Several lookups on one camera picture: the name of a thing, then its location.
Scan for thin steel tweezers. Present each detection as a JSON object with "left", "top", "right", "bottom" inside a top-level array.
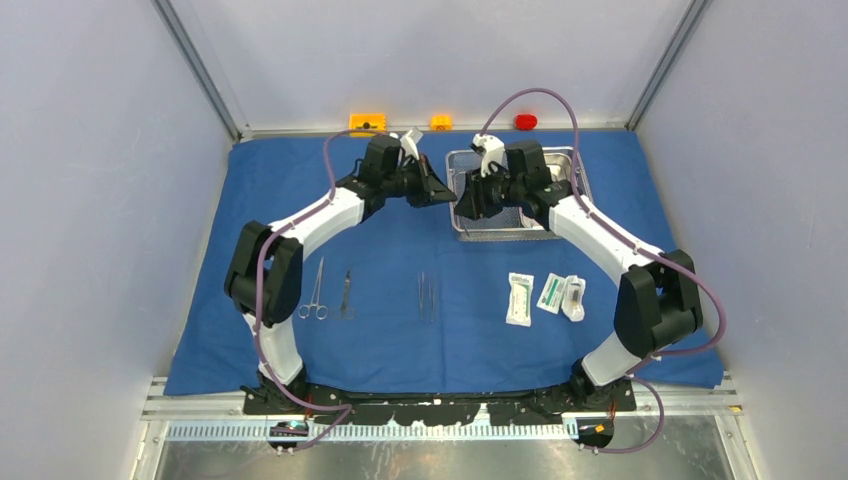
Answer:
[
  {"left": 417, "top": 272, "right": 427, "bottom": 321},
  {"left": 423, "top": 273, "right": 439, "bottom": 323}
]

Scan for blue surgical drape cloth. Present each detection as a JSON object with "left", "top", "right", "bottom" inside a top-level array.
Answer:
[{"left": 163, "top": 129, "right": 727, "bottom": 397}]

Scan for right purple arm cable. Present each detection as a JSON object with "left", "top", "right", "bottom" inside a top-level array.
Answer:
[{"left": 479, "top": 87, "right": 728, "bottom": 456}]

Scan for metal mesh instrument basket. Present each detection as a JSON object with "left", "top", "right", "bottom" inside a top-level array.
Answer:
[{"left": 445, "top": 149, "right": 556, "bottom": 242}]

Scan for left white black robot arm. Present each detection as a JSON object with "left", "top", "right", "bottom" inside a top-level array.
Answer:
[{"left": 224, "top": 128, "right": 457, "bottom": 414}]

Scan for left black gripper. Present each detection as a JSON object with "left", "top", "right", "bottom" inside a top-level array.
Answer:
[{"left": 382, "top": 154, "right": 456, "bottom": 209}]

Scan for small yellow plastic block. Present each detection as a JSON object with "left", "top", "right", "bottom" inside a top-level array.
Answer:
[{"left": 429, "top": 115, "right": 453, "bottom": 131}]

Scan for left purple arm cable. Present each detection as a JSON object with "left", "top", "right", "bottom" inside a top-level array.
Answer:
[{"left": 254, "top": 129, "right": 354, "bottom": 454}]

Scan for green white sterile packet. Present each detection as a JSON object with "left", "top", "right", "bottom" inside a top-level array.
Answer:
[{"left": 536, "top": 273, "right": 566, "bottom": 314}]

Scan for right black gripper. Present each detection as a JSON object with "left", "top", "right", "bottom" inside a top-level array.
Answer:
[{"left": 454, "top": 163, "right": 525, "bottom": 222}]

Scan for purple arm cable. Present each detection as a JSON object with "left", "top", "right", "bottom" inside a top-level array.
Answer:
[
  {"left": 479, "top": 87, "right": 728, "bottom": 456},
  {"left": 254, "top": 129, "right": 354, "bottom": 454}
]

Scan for steel surgical forceps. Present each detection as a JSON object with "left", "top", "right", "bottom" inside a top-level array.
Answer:
[{"left": 298, "top": 258, "right": 329, "bottom": 320}]

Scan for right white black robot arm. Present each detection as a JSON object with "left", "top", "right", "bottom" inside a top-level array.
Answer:
[{"left": 454, "top": 134, "right": 703, "bottom": 411}]

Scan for aluminium frame rail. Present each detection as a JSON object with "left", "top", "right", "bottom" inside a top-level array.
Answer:
[{"left": 141, "top": 373, "right": 746, "bottom": 421}]

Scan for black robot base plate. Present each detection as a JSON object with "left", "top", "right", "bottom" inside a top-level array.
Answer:
[{"left": 241, "top": 379, "right": 636, "bottom": 426}]

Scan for large yellow plastic block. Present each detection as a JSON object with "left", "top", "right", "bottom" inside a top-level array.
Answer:
[{"left": 349, "top": 113, "right": 387, "bottom": 137}]

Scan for stainless steel tray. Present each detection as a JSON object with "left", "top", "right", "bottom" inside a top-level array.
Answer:
[{"left": 519, "top": 147, "right": 594, "bottom": 231}]

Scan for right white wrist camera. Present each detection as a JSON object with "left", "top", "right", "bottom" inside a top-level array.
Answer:
[{"left": 471, "top": 133, "right": 505, "bottom": 178}]

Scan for steel surgical scissors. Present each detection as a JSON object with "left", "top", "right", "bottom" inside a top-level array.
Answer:
[{"left": 333, "top": 269, "right": 355, "bottom": 320}]

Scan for red plastic object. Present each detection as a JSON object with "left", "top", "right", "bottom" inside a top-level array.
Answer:
[{"left": 513, "top": 113, "right": 538, "bottom": 131}]

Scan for clear syringe packet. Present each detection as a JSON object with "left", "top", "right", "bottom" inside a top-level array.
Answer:
[{"left": 561, "top": 275, "right": 586, "bottom": 323}]

